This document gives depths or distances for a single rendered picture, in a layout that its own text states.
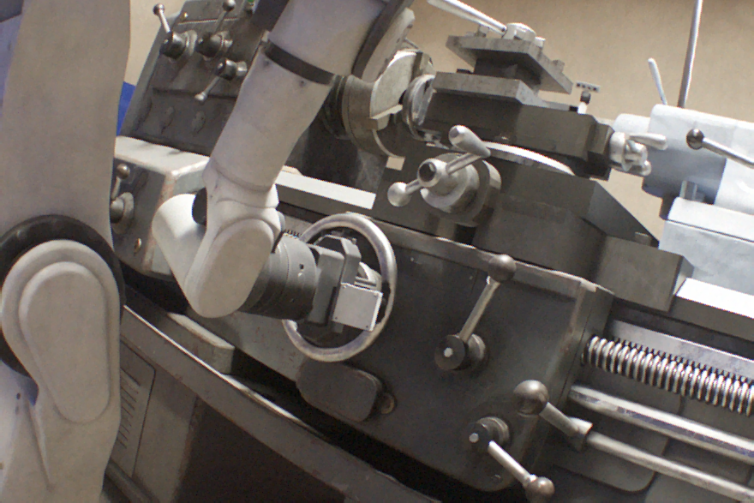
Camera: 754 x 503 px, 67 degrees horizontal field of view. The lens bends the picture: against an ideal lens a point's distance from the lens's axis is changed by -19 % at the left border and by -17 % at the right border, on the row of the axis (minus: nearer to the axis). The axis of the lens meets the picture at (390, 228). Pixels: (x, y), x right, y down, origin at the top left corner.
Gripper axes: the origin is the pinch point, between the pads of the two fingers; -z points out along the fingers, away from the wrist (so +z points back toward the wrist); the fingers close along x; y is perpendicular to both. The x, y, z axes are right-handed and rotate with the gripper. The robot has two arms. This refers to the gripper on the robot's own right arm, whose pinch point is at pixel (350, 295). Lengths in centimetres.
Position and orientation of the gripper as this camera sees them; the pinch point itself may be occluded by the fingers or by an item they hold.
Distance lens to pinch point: 80.9
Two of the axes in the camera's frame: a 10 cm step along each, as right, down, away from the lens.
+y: -7.7, -1.5, 6.2
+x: 2.5, -9.6, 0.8
